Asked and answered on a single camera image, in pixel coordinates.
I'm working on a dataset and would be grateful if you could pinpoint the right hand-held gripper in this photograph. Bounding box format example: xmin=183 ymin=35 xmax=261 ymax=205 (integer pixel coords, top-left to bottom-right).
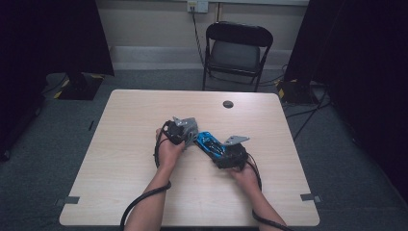
xmin=213 ymin=135 xmax=250 ymax=171

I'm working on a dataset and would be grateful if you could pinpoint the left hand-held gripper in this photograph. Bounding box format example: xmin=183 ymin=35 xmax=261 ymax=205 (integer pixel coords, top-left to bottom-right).
xmin=162 ymin=115 xmax=199 ymax=147

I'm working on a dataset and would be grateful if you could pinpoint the blue and black toy car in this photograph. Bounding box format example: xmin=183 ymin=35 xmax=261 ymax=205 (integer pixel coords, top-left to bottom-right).
xmin=193 ymin=130 xmax=232 ymax=162

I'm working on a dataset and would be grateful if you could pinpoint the person's left hand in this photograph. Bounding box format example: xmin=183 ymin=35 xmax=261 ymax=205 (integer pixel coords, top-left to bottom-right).
xmin=155 ymin=128 xmax=187 ymax=171

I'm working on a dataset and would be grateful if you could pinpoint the person's right hand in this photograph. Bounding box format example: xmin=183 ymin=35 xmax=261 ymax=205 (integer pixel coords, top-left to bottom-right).
xmin=229 ymin=161 xmax=261 ymax=192

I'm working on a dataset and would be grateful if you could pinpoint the grey tape strip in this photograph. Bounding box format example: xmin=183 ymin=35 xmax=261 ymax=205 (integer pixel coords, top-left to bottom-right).
xmin=55 ymin=195 xmax=81 ymax=207
xmin=300 ymin=192 xmax=322 ymax=204

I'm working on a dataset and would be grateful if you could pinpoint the black stand base yellow tape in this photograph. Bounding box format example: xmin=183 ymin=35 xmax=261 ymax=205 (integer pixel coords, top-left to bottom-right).
xmin=276 ymin=78 xmax=319 ymax=105
xmin=57 ymin=71 xmax=105 ymax=101

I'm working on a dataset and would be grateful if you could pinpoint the black folding chair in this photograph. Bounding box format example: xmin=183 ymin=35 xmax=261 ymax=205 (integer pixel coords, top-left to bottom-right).
xmin=201 ymin=20 xmax=274 ymax=93

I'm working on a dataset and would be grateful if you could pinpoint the black curtain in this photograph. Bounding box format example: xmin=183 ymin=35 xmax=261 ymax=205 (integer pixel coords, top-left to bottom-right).
xmin=283 ymin=0 xmax=408 ymax=203
xmin=0 ymin=0 xmax=115 ymax=162

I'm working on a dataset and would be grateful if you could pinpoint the right hand-held gripper black cable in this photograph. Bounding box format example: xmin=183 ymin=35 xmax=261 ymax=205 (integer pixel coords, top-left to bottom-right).
xmin=245 ymin=153 xmax=293 ymax=231

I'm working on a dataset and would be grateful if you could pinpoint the hand-held gripper black cable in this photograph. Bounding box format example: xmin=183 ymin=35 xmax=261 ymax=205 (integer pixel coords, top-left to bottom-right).
xmin=119 ymin=120 xmax=172 ymax=231
xmin=245 ymin=153 xmax=293 ymax=231

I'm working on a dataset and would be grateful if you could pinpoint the left hand-held gripper black cable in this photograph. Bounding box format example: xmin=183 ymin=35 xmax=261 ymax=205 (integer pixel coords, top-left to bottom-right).
xmin=119 ymin=120 xmax=172 ymax=231

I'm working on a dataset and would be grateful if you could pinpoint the black floor cable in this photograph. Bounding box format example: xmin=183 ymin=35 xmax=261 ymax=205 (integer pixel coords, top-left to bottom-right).
xmin=285 ymin=90 xmax=331 ymax=142

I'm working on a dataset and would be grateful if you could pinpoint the black wall socket cable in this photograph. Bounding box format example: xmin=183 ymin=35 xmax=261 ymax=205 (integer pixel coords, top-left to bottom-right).
xmin=191 ymin=5 xmax=208 ymax=66

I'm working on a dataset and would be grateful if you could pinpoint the white wall socket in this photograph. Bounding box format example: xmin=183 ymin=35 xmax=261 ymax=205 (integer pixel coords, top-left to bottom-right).
xmin=187 ymin=0 xmax=210 ymax=13

